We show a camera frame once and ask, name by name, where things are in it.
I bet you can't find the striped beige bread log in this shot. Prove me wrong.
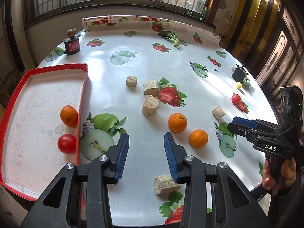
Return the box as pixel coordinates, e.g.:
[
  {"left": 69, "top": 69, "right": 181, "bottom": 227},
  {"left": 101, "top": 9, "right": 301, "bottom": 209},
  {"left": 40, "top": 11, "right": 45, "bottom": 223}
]
[{"left": 154, "top": 175, "right": 181, "bottom": 195}]

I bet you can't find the orange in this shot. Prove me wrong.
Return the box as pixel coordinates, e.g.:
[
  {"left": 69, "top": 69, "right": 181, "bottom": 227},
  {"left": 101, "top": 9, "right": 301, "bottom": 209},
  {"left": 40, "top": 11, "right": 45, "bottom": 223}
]
[
  {"left": 60, "top": 105, "right": 78, "bottom": 127},
  {"left": 168, "top": 113, "right": 188, "bottom": 133},
  {"left": 189, "top": 129, "right": 209, "bottom": 148}
]

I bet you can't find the small beige bread cube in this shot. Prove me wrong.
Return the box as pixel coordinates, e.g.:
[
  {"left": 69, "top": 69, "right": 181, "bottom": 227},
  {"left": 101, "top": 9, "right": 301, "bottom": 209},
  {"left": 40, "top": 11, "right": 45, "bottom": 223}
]
[{"left": 212, "top": 106, "right": 225, "bottom": 120}]

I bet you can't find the large beige bread chunk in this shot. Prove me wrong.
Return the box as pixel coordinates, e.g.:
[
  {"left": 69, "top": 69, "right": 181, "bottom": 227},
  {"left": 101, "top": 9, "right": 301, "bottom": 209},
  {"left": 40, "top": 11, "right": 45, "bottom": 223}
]
[{"left": 142, "top": 94, "right": 159, "bottom": 117}]

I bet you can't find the round beige bread piece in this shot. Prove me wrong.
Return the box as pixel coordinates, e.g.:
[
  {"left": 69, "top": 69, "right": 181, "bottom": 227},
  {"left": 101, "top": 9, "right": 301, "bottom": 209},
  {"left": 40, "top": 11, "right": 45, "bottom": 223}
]
[{"left": 126, "top": 76, "right": 138, "bottom": 88}]

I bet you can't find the person's right hand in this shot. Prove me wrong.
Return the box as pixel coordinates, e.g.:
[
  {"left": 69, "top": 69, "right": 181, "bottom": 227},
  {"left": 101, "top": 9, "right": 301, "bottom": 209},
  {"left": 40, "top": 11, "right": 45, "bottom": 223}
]
[{"left": 261, "top": 158, "right": 297, "bottom": 191}]

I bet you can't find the small red cherry tomato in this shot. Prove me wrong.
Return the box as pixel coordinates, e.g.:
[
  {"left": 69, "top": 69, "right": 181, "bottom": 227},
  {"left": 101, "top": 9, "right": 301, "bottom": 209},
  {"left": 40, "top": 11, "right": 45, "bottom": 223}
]
[{"left": 231, "top": 94, "right": 242, "bottom": 105}]

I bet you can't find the small yellow ball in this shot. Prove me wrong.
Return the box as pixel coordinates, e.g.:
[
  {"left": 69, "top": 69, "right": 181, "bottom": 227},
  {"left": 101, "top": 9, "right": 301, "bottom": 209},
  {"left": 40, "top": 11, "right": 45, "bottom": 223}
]
[{"left": 237, "top": 82, "right": 242, "bottom": 89}]

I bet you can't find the small black cup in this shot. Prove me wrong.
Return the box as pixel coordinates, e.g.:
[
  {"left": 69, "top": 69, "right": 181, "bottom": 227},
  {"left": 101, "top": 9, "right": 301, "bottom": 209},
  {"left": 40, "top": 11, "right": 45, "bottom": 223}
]
[{"left": 232, "top": 64, "right": 248, "bottom": 82}]

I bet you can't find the fruit pattern tablecloth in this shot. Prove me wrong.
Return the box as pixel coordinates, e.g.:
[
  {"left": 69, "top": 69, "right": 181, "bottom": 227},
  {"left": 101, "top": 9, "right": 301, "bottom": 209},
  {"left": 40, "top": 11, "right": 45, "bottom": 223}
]
[{"left": 41, "top": 17, "right": 276, "bottom": 226}]

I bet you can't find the red rimmed white tray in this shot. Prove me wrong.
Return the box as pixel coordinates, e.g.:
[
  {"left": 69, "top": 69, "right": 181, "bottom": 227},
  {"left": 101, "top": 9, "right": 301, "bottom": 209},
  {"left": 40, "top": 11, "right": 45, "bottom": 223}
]
[{"left": 1, "top": 63, "right": 88, "bottom": 201}]

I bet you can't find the green vegetable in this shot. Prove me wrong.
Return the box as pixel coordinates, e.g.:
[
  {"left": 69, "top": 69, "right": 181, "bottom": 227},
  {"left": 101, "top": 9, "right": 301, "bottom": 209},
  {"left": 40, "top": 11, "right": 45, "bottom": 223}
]
[{"left": 158, "top": 30, "right": 180, "bottom": 49}]

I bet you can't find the black red ink bottle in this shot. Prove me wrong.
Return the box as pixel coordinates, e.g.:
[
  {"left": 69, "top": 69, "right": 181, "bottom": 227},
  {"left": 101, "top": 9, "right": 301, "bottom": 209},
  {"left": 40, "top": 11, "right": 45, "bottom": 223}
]
[{"left": 64, "top": 28, "right": 80, "bottom": 55}]

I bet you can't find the black standing pipe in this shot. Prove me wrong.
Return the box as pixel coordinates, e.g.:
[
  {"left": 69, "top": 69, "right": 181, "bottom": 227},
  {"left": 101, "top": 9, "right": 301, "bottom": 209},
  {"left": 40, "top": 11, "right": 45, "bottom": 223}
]
[{"left": 4, "top": 0, "right": 25, "bottom": 73}]

